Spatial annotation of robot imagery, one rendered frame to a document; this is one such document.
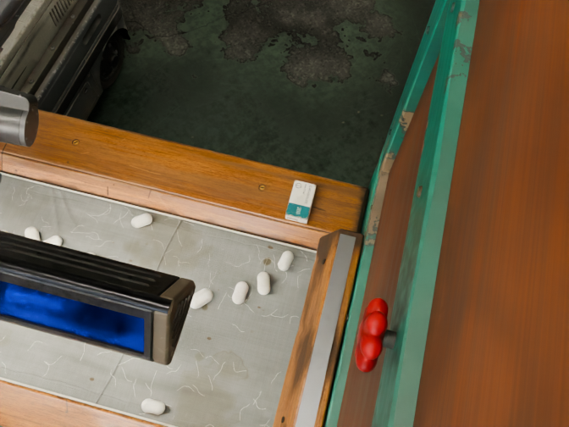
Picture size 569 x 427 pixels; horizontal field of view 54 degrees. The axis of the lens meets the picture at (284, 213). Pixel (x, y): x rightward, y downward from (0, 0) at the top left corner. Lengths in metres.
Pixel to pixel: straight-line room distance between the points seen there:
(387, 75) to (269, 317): 1.29
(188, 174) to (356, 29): 1.30
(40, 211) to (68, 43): 0.79
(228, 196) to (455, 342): 0.67
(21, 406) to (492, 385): 0.74
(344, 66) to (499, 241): 1.78
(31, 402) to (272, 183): 0.46
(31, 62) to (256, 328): 1.02
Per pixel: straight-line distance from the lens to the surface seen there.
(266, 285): 0.84
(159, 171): 0.92
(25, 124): 0.82
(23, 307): 0.56
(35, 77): 1.62
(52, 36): 1.67
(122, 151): 0.95
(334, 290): 0.74
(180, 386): 0.85
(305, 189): 0.87
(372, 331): 0.32
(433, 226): 0.34
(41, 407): 0.87
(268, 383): 0.84
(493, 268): 0.23
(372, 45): 2.07
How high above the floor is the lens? 1.57
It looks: 67 degrees down
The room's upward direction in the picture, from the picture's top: 3 degrees clockwise
